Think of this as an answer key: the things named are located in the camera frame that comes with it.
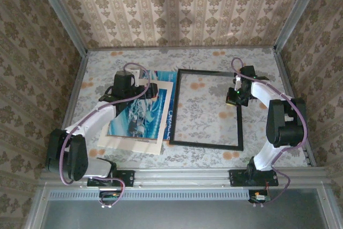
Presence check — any black picture frame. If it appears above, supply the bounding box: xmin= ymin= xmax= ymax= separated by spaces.
xmin=169 ymin=68 xmax=244 ymax=152

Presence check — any floral patterned table covering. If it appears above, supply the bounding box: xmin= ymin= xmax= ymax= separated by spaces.
xmin=59 ymin=48 xmax=309 ymax=168

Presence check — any grey metal panel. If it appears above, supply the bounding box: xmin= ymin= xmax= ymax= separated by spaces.
xmin=40 ymin=188 xmax=331 ymax=229

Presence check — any aluminium side rail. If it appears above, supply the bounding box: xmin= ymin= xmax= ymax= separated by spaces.
xmin=50 ymin=53 xmax=90 ymax=168
xmin=272 ymin=48 xmax=317 ymax=167

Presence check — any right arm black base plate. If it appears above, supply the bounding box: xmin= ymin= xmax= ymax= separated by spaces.
xmin=229 ymin=169 xmax=279 ymax=187

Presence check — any aluminium corner post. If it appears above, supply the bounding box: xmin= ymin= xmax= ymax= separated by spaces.
xmin=31 ymin=0 xmax=88 ymax=57
xmin=273 ymin=0 xmax=327 ymax=53

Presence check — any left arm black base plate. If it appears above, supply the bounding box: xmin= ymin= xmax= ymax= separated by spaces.
xmin=87 ymin=169 xmax=135 ymax=188

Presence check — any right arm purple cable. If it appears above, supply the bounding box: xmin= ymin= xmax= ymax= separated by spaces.
xmin=230 ymin=57 xmax=309 ymax=209

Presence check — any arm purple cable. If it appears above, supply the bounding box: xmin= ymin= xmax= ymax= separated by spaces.
xmin=230 ymin=57 xmax=309 ymax=209
xmin=58 ymin=62 xmax=151 ymax=209

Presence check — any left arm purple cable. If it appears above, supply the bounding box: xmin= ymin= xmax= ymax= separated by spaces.
xmin=58 ymin=62 xmax=151 ymax=209

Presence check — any long aluminium mounting rail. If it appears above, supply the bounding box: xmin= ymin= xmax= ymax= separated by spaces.
xmin=40 ymin=166 xmax=328 ymax=188

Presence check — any grey slotted cable duct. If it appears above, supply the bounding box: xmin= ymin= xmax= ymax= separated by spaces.
xmin=48 ymin=189 xmax=251 ymax=201

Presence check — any aluminium frame beam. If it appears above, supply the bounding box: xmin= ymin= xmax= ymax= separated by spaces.
xmin=317 ymin=183 xmax=343 ymax=229
xmin=24 ymin=183 xmax=50 ymax=229

